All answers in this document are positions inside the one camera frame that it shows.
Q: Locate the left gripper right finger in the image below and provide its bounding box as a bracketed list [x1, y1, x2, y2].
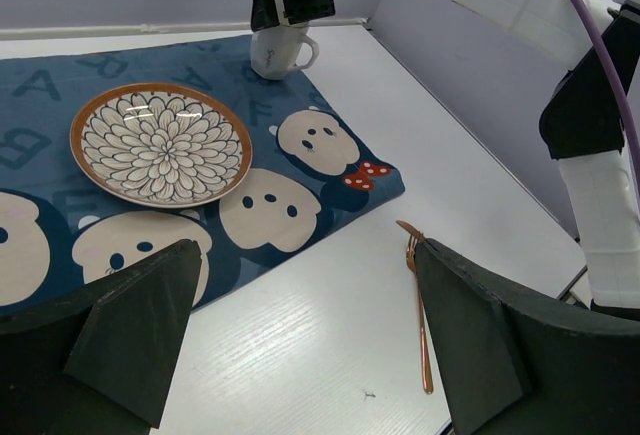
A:
[415, 239, 639, 434]

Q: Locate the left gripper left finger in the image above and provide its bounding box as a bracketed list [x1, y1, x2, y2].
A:
[1, 240, 202, 434]

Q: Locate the white ceramic mug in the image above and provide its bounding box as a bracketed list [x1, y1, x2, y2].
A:
[250, 25, 319, 81]

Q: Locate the copper fork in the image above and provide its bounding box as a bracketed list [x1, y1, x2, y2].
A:
[406, 233, 434, 395]

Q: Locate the copper knife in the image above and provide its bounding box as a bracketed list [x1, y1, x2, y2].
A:
[396, 220, 425, 242]

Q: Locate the blue bear placemat cloth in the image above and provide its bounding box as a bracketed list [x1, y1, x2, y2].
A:
[1, 36, 404, 314]

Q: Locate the floral ceramic plate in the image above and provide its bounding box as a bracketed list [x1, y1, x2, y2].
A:
[69, 83, 253, 209]

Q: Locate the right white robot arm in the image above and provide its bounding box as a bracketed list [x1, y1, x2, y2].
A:
[250, 0, 639, 320]

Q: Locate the aluminium table frame rail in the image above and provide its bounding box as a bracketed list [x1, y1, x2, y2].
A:
[0, 17, 371, 41]

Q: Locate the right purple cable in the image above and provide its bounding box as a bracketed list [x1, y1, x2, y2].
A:
[524, 0, 640, 166]

